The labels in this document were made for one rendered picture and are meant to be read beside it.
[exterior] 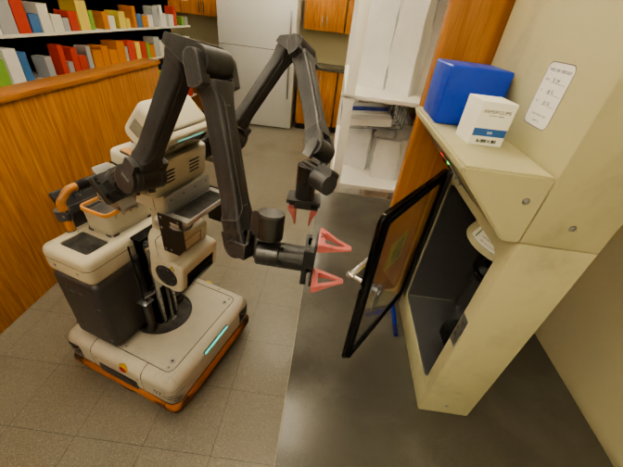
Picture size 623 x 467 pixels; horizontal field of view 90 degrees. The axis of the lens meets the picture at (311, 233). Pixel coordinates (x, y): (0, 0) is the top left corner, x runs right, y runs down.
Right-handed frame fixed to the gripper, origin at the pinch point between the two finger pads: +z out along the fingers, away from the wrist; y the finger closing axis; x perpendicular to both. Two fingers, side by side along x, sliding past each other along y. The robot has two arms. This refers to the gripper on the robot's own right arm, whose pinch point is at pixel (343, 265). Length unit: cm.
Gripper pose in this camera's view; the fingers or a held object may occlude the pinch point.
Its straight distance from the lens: 71.3
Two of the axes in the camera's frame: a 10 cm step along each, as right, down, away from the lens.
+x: 1.0, -5.6, 8.2
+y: 1.3, -8.1, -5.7
